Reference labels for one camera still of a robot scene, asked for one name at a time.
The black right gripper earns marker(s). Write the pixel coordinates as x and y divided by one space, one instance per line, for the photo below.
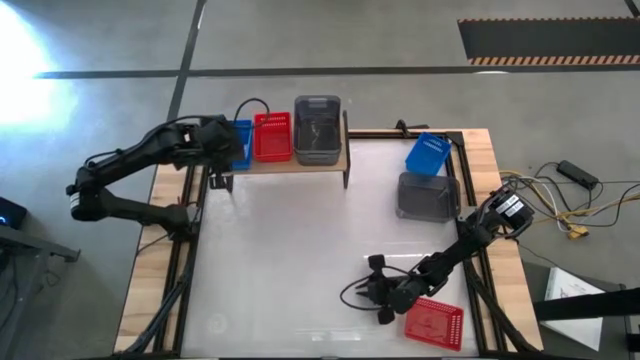
376 261

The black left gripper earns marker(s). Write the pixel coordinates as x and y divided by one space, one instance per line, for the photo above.
220 142

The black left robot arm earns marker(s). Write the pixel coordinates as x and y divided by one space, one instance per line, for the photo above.
140 145

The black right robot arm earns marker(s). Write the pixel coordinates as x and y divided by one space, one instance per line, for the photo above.
465 240

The wooden shelf with black legs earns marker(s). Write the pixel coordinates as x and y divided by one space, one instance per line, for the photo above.
280 166

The white glossy table sheet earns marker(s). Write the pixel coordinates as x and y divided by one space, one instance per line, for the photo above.
300 240

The black clamp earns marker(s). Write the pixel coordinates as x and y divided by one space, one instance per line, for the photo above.
402 127

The white paper sheet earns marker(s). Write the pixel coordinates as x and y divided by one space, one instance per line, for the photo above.
570 330

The gray metal stand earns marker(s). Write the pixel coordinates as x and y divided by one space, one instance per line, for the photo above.
30 245

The yellow plug connector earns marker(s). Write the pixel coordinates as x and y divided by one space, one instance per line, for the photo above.
577 231

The black device with blue light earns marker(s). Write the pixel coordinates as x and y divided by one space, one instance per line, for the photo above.
11 210

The black flat bar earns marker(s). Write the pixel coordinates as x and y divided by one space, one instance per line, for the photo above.
590 303

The black power adapter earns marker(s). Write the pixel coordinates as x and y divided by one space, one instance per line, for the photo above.
577 174

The dark gray side cabinet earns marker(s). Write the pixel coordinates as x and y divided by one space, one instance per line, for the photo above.
612 335

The black hazard-striped floor mat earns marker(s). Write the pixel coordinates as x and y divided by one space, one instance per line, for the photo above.
550 40

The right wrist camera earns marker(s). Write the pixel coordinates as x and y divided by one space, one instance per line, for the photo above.
387 291

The black aluminium table frame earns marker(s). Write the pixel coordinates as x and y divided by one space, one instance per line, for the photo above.
380 134

